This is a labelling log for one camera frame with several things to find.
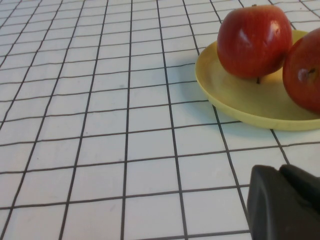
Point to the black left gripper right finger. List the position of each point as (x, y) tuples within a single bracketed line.
[(305, 185)]

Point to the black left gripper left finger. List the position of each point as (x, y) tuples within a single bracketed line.
[(275, 212)]

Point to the red apple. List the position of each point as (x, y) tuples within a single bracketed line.
[(250, 45), (305, 87)]

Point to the yellow plastic plate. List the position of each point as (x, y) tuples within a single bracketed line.
[(237, 100)]

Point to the white black-grid tablecloth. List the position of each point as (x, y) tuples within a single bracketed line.
[(100, 125)]

